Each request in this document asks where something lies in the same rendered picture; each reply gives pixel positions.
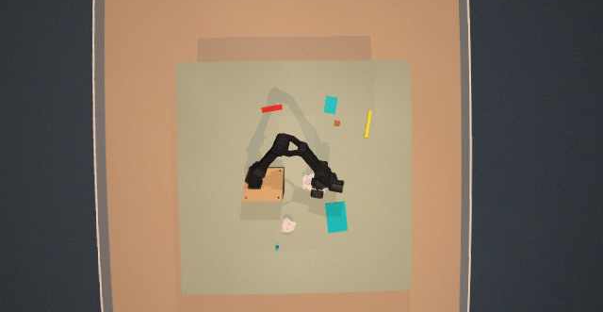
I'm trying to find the red flat bar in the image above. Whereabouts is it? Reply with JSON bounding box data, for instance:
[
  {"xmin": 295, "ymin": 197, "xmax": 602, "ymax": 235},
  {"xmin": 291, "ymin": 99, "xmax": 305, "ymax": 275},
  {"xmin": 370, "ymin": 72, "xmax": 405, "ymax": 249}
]
[{"xmin": 261, "ymin": 105, "xmax": 283, "ymax": 113}]

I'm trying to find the cyan flat square tile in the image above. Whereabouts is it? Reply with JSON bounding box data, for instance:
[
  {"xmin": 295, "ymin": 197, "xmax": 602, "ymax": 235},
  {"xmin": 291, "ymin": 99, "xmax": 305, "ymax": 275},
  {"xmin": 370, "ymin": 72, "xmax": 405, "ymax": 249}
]
[{"xmin": 324, "ymin": 96, "xmax": 337, "ymax": 114}]

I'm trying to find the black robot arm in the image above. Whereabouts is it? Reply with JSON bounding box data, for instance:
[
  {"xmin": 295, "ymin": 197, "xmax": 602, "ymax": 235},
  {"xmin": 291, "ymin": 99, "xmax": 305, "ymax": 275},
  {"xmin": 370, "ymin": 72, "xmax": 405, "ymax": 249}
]
[{"xmin": 245, "ymin": 133, "xmax": 344, "ymax": 193}]

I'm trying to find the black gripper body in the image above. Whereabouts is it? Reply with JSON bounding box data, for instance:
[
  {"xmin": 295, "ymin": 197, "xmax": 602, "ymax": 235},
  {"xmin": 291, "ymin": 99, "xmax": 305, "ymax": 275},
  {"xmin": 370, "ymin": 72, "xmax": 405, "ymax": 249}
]
[{"xmin": 311, "ymin": 160, "xmax": 328, "ymax": 199}]

